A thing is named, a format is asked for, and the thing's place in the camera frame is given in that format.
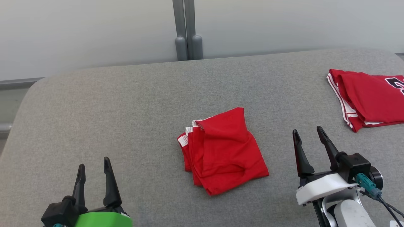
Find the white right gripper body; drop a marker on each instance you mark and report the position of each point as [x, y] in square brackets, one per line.
[322, 186]

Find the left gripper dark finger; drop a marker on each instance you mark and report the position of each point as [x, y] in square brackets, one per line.
[80, 189]
[111, 192]

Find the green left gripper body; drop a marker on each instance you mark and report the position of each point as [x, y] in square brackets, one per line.
[104, 220]

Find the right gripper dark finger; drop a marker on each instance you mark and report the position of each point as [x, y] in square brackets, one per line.
[333, 154]
[302, 160]

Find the red and white sports shirt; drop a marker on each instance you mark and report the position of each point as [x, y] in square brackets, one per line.
[369, 97]

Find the red shorts with white trim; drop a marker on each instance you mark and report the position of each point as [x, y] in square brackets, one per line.
[227, 151]

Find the grey rounded cylinder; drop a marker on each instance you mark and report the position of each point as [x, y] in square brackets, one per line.
[181, 49]
[197, 47]

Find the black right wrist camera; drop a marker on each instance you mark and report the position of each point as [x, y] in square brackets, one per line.
[358, 165]

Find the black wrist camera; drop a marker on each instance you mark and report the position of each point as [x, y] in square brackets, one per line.
[358, 165]
[58, 211]

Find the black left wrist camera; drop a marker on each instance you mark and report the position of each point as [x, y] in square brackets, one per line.
[58, 211]

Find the grey metal upright post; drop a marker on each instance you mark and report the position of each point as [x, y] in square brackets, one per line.
[178, 19]
[190, 19]

